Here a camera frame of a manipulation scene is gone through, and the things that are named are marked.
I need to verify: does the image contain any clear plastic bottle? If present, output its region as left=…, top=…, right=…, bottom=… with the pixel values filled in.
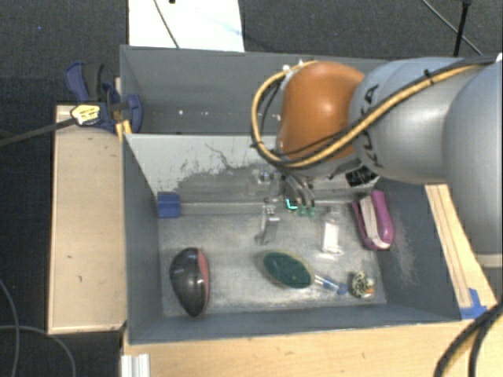
left=319, top=206, right=345, bottom=257

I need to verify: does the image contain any small patterned ball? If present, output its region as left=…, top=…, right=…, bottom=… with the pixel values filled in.
left=350, top=271, right=376, bottom=299

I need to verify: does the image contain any pale wood flat board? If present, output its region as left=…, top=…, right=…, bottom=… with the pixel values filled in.
left=46, top=104, right=129, bottom=335

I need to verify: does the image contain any blue block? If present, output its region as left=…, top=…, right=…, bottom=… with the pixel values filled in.
left=156, top=191, right=182, bottom=219

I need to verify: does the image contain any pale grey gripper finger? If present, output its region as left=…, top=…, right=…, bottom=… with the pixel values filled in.
left=248, top=170, right=274, bottom=198
left=254, top=206, right=281, bottom=246

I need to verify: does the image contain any black and red computer mouse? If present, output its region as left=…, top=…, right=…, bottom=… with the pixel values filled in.
left=168, top=247, right=211, bottom=318

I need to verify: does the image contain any dark green oval sponge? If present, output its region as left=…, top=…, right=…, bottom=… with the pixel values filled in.
left=260, top=250, right=316, bottom=291

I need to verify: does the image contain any clear blue small tube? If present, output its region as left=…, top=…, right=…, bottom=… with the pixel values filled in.
left=313, top=274, right=350, bottom=296

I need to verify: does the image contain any purple and white stapler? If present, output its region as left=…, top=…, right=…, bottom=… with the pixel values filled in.
left=351, top=189, right=395, bottom=251

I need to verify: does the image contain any grey metal bin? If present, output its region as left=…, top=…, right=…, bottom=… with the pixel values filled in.
left=119, top=44, right=463, bottom=346

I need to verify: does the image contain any black cylinder on white bracket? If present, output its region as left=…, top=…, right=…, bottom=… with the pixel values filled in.
left=344, top=167, right=381, bottom=189

